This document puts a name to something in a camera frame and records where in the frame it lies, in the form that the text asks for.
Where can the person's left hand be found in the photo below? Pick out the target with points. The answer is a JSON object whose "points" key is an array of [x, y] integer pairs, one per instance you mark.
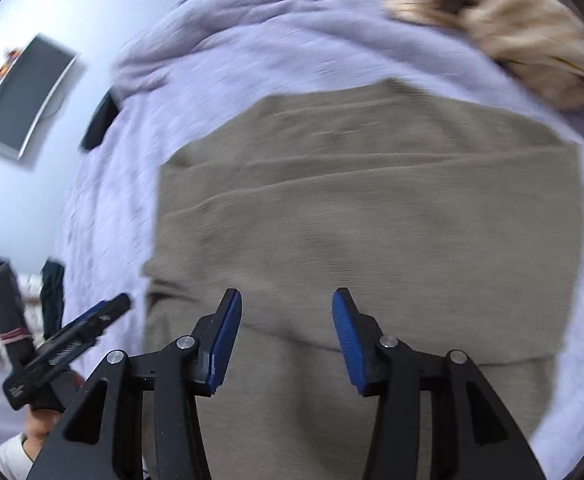
{"points": [[39, 427]]}

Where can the olive knit sweater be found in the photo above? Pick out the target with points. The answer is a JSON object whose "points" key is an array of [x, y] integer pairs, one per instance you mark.
{"points": [[372, 210]]}

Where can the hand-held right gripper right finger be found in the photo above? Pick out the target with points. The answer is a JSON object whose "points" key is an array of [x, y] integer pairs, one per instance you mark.
{"points": [[348, 340]]}

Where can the dark cushion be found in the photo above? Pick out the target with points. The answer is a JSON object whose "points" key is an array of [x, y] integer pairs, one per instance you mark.
{"points": [[99, 120]]}

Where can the person's left forearm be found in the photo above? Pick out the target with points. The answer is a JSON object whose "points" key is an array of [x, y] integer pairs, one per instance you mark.
{"points": [[9, 457]]}

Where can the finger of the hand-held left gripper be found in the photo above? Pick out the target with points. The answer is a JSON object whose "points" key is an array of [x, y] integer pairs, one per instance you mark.
{"points": [[96, 320]]}

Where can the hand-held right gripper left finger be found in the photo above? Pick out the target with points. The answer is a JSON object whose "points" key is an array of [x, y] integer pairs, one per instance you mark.
{"points": [[224, 340]]}

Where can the wall television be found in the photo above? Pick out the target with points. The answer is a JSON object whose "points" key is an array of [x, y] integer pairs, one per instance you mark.
{"points": [[21, 95]]}

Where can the beige striped fur-trimmed garment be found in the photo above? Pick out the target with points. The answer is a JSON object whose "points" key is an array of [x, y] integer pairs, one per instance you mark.
{"points": [[512, 20]]}

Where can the lavender embossed blanket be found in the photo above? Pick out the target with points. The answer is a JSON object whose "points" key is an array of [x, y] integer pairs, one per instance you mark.
{"points": [[272, 35]]}

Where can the dark cloth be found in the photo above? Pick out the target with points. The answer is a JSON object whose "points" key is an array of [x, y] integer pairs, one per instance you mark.
{"points": [[52, 295]]}

